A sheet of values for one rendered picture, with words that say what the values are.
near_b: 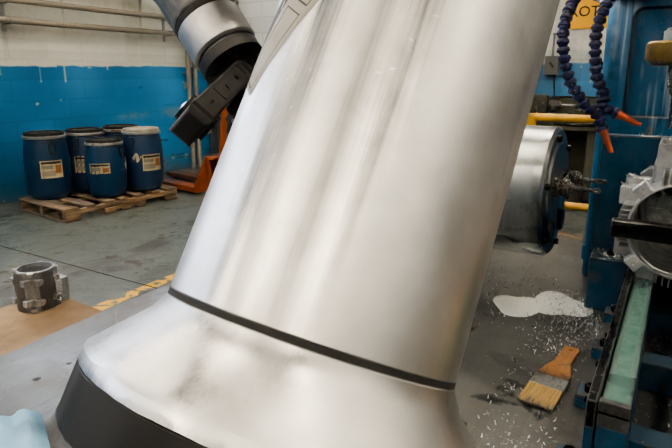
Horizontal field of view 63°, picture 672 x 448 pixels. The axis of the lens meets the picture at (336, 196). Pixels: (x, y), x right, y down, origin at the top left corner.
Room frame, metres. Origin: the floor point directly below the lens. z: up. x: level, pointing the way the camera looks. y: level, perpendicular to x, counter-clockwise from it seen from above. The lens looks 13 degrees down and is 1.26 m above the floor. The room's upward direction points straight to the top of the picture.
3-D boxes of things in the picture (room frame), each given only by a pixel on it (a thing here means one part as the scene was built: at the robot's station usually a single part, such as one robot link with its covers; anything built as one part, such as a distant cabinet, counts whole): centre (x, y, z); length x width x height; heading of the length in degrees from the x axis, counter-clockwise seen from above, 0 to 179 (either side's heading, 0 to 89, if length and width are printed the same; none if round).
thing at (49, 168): (5.27, 2.32, 0.37); 1.20 x 0.80 x 0.74; 145
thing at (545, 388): (0.77, -0.34, 0.80); 0.21 x 0.05 x 0.01; 143
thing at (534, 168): (1.11, -0.30, 1.04); 0.37 x 0.25 x 0.25; 58
